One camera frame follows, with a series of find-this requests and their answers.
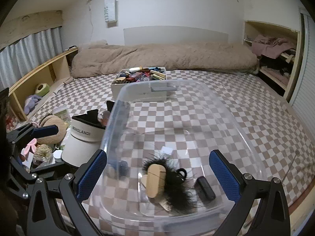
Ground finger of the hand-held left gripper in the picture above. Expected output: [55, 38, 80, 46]
[8, 152, 41, 198]
[7, 124, 59, 144]

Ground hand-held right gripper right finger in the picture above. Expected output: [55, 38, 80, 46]
[209, 149, 291, 236]

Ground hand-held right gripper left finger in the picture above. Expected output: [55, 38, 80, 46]
[26, 149, 108, 236]

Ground beige string ball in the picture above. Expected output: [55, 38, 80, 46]
[33, 145, 53, 163]

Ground black ribbed small case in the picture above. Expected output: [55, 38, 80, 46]
[194, 176, 216, 201]

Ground blue supplement bottle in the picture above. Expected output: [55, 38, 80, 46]
[112, 159, 128, 177]

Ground black hair clip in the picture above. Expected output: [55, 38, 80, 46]
[176, 168, 187, 182]

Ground black feather wooden fan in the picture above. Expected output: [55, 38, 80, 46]
[141, 154, 197, 212]

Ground clear plastic container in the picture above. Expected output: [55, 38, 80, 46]
[100, 79, 269, 233]

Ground brown fuzzy hat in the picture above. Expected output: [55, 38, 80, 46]
[37, 115, 68, 145]

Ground red dressed bear doll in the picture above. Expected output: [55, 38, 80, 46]
[5, 113, 19, 132]

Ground pink rabbit holder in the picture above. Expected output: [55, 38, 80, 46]
[21, 139, 37, 163]

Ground green printed packet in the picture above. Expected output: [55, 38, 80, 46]
[59, 130, 72, 150]

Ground clear small plastic box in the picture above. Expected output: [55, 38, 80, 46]
[53, 106, 70, 122]

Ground white sun visor cap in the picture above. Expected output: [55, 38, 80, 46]
[61, 114, 110, 168]

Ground purple plush toy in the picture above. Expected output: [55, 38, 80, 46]
[24, 95, 43, 115]

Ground green avocado plush toy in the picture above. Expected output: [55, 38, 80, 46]
[35, 83, 51, 97]

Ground checkered bed sheet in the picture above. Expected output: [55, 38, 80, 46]
[5, 69, 315, 236]

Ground wooden bedside shelf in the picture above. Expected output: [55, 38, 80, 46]
[7, 47, 79, 122]

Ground grey curtain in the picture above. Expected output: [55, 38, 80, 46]
[0, 27, 63, 89]

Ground white storage box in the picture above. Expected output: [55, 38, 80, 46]
[110, 66, 168, 101]

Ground beige printed valance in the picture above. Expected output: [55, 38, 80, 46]
[0, 10, 63, 52]

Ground white slatted door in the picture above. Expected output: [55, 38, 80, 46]
[289, 7, 315, 133]

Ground white hanging paper bag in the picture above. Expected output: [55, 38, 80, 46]
[103, 0, 118, 28]

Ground beige quilt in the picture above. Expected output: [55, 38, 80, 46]
[71, 41, 260, 78]

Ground pink clothes pile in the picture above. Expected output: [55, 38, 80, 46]
[252, 34, 297, 59]

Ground white hanging cable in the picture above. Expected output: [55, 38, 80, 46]
[86, 0, 95, 42]

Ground wooden wall niche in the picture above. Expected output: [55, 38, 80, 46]
[244, 20, 302, 101]

